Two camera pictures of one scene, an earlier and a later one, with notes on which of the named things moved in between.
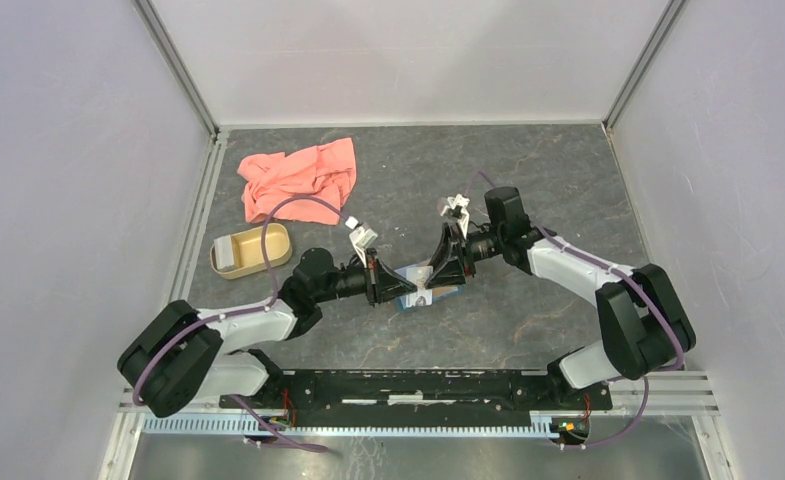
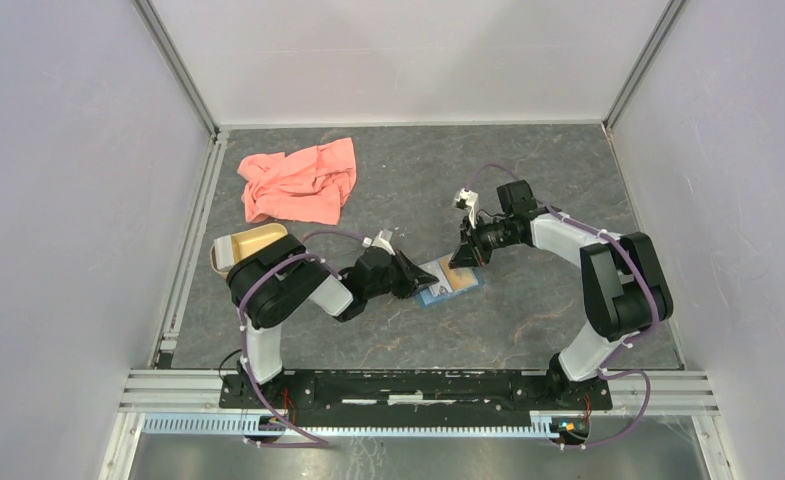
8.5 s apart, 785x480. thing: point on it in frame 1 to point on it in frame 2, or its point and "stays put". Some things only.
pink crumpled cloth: [326, 170] stays put
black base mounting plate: [418, 399] stays put
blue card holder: [437, 293] to [428, 297]
